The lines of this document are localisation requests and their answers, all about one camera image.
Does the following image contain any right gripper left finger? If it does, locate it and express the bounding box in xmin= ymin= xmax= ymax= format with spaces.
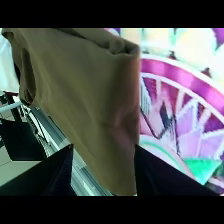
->
xmin=0 ymin=143 xmax=78 ymax=197

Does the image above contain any brown shirt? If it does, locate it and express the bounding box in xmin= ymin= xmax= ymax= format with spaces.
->
xmin=1 ymin=28 xmax=142 ymax=197

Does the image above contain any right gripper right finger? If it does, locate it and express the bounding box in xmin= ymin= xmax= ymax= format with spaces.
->
xmin=134 ymin=143 xmax=220 ymax=197

